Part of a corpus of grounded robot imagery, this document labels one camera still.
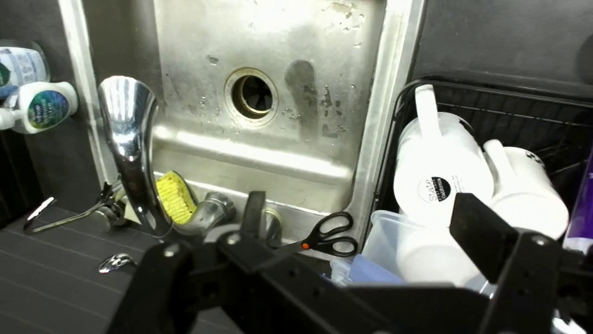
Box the black handled scissors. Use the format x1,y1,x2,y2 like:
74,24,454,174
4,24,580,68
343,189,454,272
280,209,359,257

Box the clear dish soap bottle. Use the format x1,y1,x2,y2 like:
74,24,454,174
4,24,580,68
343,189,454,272
0,42,52,100

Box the yellow sponge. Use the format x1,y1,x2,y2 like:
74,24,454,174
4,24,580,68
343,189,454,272
154,170,200,226

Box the white soap pump bottle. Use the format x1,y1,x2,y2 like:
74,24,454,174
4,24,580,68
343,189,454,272
0,79,80,135

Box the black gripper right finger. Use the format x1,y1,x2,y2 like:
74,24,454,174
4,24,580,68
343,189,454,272
448,191,565,334

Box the stainless steel sink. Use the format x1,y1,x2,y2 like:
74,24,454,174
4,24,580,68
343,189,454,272
57,0,428,252

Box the black dish drying rack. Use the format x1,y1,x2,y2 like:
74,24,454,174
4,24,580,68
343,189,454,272
376,76,593,334

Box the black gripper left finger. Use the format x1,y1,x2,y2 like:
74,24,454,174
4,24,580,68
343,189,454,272
106,239,209,334

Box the metal faucet lever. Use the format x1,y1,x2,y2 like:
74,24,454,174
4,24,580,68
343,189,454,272
22,194,119,235

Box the chrome faucet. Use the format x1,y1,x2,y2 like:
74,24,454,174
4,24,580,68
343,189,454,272
96,74,176,237

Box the purple bottle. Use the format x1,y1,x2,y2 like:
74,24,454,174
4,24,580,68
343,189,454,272
561,146,593,256

